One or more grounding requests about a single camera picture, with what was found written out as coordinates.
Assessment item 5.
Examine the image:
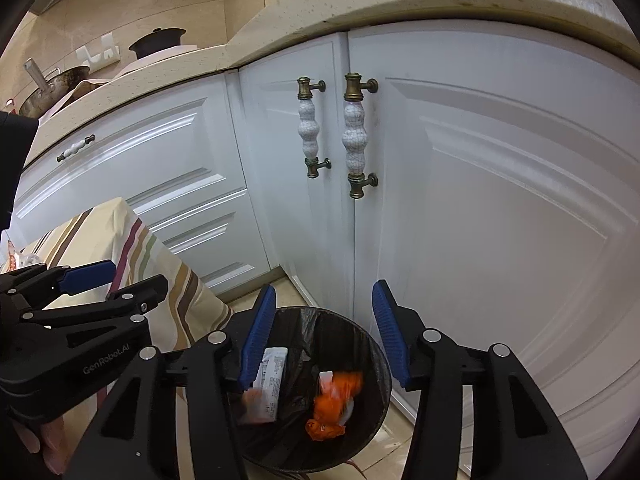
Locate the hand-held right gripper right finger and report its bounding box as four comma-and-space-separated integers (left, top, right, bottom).
372, 280, 591, 480

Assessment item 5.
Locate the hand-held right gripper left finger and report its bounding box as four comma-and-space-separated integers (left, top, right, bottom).
62, 284, 278, 480

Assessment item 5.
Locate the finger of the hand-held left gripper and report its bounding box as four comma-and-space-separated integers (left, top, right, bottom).
25, 274, 169, 331
0, 260, 117, 306

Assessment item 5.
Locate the long white sachet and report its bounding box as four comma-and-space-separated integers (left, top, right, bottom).
252, 347, 288, 423

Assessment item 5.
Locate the clear orange-print plastic bag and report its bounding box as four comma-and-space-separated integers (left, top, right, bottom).
4, 241, 43, 273
240, 390, 267, 423

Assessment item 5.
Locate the orange plastic bag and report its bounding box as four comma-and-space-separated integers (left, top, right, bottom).
306, 371, 365, 442

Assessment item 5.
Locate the black trash bin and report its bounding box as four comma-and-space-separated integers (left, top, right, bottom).
200, 305, 393, 476

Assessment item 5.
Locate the person's left hand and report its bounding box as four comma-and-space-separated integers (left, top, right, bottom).
7, 402, 68, 476

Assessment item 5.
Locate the striped tablecloth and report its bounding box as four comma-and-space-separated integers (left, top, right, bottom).
0, 197, 233, 461

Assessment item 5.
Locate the white drawer front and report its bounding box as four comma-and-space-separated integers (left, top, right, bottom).
12, 72, 273, 301

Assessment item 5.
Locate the white cabinet door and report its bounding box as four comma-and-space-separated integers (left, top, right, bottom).
347, 25, 640, 461
239, 32, 356, 311

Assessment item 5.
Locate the metal wok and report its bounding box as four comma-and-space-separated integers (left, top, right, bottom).
17, 58, 91, 118

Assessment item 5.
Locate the black lidded pot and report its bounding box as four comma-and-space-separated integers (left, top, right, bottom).
128, 27, 187, 59

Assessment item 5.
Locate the ceramic drawer handle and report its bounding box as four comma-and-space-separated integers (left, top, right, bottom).
56, 134, 96, 163

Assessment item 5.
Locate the ceramic cabinet handle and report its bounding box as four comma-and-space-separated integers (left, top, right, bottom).
297, 76, 332, 179
342, 73, 379, 200

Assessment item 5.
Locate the white wall hook rack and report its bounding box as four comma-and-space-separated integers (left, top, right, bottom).
76, 35, 121, 65

